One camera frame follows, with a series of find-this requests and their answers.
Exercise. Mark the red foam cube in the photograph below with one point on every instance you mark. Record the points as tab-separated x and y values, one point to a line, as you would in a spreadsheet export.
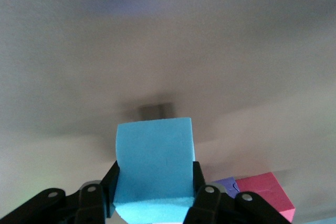
265	190

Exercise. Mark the purple foam cube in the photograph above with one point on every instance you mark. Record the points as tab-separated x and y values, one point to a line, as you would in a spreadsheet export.
227	186

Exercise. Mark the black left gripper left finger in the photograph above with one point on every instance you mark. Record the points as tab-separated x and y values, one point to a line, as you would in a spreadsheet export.
89	203

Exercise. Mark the cyan foam cube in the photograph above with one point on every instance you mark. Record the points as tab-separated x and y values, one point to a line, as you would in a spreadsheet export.
155	155

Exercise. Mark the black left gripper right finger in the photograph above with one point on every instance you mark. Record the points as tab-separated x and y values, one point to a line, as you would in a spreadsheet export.
210	205

